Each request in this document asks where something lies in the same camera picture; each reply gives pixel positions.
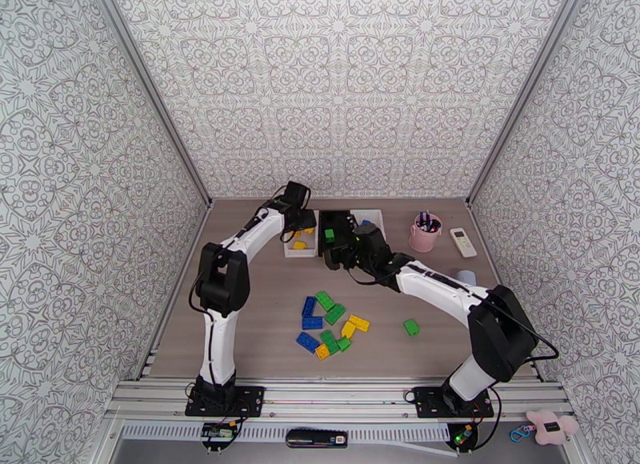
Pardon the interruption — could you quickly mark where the pink plush toy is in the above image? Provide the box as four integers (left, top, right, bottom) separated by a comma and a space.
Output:
526, 409, 580, 446

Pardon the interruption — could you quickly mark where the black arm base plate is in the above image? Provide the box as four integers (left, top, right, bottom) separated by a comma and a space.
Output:
185, 386, 266, 418
414, 386, 495, 419

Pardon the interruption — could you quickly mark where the pink pen cup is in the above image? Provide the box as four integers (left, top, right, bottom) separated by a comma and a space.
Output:
409, 211, 444, 254

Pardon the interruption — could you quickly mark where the black plastic bin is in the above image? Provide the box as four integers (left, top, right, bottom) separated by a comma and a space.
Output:
318, 210, 354, 258

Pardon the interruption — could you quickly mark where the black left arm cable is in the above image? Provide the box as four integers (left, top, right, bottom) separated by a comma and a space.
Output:
189, 197, 297, 394

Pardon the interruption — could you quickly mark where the white slotted cable duct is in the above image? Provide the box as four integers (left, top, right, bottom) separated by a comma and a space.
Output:
119, 423, 451, 444

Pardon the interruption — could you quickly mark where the small green circuit board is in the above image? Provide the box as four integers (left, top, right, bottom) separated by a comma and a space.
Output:
446, 423, 479, 452
199, 421, 240, 453

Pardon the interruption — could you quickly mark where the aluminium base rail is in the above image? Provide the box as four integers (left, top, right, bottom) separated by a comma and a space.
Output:
105, 376, 576, 425

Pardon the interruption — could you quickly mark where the black oblong device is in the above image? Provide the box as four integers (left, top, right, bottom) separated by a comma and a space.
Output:
285, 428, 349, 450

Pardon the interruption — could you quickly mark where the white remote control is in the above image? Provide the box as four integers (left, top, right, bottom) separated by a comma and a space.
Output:
449, 226, 479, 259

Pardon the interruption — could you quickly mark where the aluminium table side rail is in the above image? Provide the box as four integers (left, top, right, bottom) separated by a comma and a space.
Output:
465, 201, 546, 381
137, 202, 214, 381

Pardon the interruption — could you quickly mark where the aluminium corner post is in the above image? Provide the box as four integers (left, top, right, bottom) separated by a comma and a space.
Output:
465, 0, 581, 210
85, 0, 215, 210

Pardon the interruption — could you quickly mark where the white plastic bin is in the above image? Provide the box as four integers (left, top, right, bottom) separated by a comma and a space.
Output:
350, 209, 386, 257
282, 210, 320, 258

